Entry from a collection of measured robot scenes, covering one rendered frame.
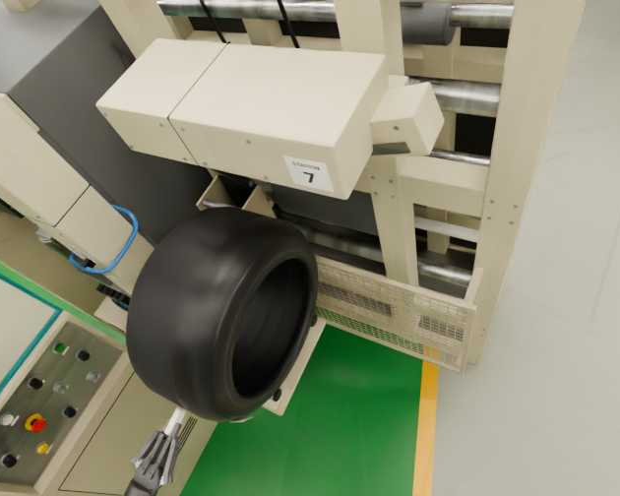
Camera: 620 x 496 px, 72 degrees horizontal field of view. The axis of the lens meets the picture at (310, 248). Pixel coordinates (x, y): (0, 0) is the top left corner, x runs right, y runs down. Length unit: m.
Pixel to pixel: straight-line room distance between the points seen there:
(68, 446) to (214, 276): 1.02
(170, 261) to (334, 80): 0.58
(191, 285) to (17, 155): 0.44
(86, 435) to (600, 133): 3.24
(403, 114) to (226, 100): 0.35
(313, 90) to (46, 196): 0.63
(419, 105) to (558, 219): 2.11
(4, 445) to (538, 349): 2.24
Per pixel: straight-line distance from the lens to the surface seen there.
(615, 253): 2.82
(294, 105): 0.83
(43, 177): 1.10
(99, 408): 1.83
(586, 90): 3.67
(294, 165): 0.82
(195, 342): 1.03
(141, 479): 1.30
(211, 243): 1.09
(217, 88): 0.96
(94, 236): 1.20
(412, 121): 0.82
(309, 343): 1.62
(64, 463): 1.86
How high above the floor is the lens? 2.28
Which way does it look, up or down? 55 degrees down
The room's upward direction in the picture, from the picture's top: 24 degrees counter-clockwise
